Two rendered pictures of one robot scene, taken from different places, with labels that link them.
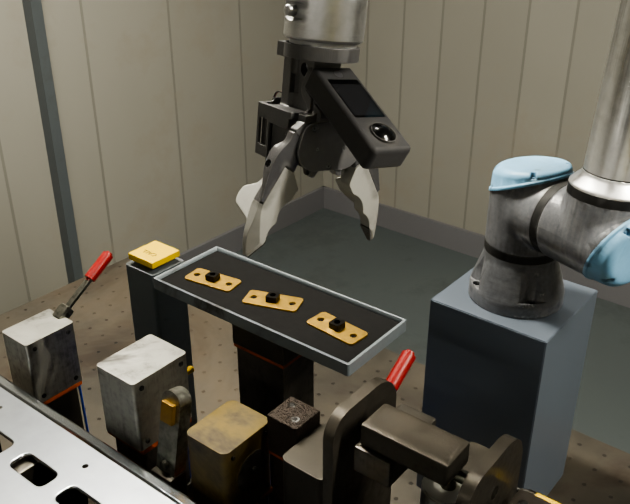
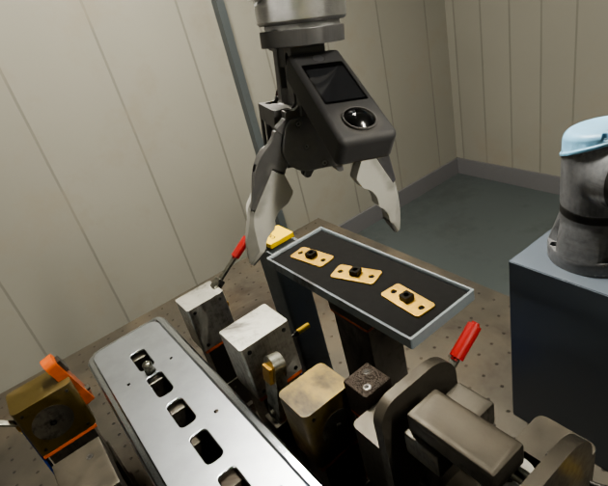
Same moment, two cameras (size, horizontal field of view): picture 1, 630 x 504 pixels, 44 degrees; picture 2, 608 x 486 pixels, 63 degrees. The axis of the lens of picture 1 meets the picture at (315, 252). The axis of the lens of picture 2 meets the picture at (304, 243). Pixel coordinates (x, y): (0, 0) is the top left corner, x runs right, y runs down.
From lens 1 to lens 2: 36 cm
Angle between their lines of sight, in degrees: 19
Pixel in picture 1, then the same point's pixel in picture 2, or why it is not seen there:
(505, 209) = (576, 173)
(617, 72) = not seen: outside the picture
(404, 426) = (451, 418)
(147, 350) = (259, 318)
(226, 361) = not seen: hidden behind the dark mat
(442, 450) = (489, 453)
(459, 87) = (559, 67)
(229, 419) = (315, 382)
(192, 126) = not seen: hidden behind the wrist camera
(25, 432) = (182, 379)
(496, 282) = (572, 244)
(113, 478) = (234, 423)
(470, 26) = (566, 15)
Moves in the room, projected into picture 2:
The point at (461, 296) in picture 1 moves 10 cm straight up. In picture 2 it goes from (539, 256) to (539, 206)
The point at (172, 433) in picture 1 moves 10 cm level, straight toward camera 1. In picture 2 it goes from (273, 390) to (268, 443)
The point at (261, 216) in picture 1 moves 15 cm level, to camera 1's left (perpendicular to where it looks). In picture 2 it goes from (255, 225) to (116, 236)
